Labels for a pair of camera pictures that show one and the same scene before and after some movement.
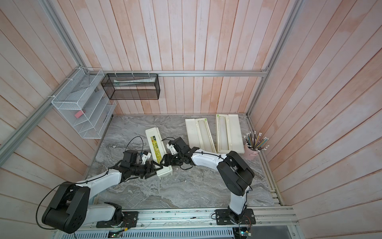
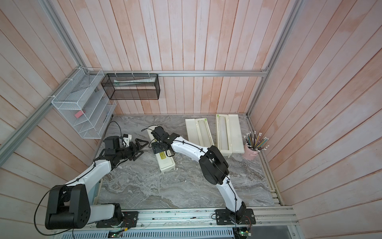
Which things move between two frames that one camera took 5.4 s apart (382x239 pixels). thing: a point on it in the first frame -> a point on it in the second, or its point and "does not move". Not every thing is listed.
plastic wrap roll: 205,141 does not move
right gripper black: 167,158 -> 155,146
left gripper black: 147,165 -> 134,149
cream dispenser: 199,135 does not move
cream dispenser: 229,135 does not move
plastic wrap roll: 223,133 does not move
